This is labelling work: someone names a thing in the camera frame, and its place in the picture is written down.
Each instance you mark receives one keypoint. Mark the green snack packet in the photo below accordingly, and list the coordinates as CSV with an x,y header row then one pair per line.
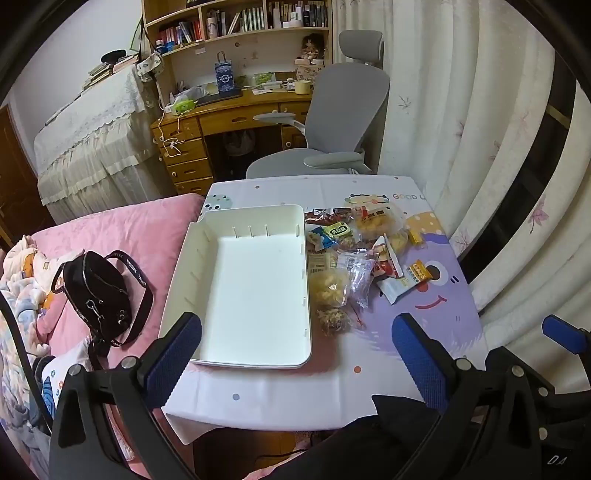
x,y
339,230

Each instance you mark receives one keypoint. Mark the white plastic bag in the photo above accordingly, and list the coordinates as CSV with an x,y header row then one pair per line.
x,y
194,93

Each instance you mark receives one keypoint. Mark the wooden desk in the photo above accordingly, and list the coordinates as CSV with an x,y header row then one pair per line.
x,y
189,157

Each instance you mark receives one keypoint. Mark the dark red snack packet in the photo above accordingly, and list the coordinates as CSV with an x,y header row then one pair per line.
x,y
342,213
318,214

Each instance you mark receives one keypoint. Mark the blue gift bag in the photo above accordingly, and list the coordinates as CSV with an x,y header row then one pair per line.
x,y
225,76

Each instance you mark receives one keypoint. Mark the clear packet of round pastries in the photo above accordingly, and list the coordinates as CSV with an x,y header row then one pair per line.
x,y
374,224

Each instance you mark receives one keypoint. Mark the red white snack packet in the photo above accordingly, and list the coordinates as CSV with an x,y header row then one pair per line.
x,y
390,266
381,249

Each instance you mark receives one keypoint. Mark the nut brittle snack packet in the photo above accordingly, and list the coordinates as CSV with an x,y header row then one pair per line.
x,y
334,319

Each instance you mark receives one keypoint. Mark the floral fabric bag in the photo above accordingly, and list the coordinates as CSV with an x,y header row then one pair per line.
x,y
150,67

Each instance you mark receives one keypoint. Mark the row of upright books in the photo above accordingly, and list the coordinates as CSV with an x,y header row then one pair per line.
x,y
258,18

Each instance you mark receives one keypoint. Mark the grey office chair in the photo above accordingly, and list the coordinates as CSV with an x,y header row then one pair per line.
x,y
351,106

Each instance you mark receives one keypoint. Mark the yellow mug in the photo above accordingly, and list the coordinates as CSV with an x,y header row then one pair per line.
x,y
303,87

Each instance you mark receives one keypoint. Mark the yellow puff snack packet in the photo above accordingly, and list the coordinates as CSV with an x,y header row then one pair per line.
x,y
328,288

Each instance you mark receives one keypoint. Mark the clear crinkled snack packet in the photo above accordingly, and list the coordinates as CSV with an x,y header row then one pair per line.
x,y
358,279

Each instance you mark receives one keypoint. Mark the wooden door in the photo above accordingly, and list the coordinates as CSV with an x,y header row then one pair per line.
x,y
18,184

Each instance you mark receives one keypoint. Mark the green tissue pack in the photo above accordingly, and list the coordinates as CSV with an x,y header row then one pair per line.
x,y
183,107

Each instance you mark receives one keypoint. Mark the black hat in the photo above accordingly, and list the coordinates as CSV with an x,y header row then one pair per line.
x,y
113,56

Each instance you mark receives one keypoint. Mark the lace-covered piano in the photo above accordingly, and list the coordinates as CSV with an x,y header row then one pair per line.
x,y
92,138

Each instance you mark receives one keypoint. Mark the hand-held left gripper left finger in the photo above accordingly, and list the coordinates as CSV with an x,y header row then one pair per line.
x,y
173,360

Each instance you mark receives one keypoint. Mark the black shoulder bag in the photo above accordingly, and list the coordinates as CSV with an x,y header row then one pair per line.
x,y
99,286

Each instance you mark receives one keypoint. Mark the small yellow snack packet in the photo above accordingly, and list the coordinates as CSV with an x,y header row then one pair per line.
x,y
415,237

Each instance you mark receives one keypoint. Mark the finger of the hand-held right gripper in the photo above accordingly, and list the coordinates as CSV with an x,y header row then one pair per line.
x,y
563,334

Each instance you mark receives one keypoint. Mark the wooden bookshelf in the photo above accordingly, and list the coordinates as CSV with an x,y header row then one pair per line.
x,y
258,39

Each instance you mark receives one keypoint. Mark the blue snack packet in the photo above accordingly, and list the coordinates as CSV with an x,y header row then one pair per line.
x,y
319,237

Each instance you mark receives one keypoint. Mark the white floral curtain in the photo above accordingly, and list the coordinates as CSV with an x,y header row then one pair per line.
x,y
461,115

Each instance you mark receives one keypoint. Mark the small orange snack packet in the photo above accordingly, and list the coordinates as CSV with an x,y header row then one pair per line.
x,y
418,271

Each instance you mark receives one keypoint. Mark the pink quilted blanket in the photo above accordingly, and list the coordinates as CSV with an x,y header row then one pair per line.
x,y
138,230

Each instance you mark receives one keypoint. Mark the doll figure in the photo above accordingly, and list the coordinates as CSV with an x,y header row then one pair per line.
x,y
314,48

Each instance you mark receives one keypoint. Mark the black trash bag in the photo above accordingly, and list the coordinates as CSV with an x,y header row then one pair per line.
x,y
239,143

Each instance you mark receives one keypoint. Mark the floral tissue box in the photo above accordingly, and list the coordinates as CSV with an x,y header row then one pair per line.
x,y
308,74

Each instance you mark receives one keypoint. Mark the person's dark clothing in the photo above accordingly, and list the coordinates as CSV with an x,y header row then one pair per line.
x,y
360,443

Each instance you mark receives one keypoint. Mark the beige label snack packet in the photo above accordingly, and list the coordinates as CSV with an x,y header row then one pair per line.
x,y
318,263

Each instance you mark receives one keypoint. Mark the row of red blue books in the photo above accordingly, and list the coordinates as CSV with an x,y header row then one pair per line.
x,y
180,34

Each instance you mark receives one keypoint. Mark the white plastic storage bin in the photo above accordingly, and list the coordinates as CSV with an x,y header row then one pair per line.
x,y
254,286

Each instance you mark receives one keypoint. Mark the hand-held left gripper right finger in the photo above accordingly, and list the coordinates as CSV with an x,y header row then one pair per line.
x,y
420,364

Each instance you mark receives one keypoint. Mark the stack of flat books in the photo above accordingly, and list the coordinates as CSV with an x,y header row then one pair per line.
x,y
108,71

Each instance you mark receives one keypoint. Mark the clear puffed rice packet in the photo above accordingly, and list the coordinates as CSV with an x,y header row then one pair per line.
x,y
398,242

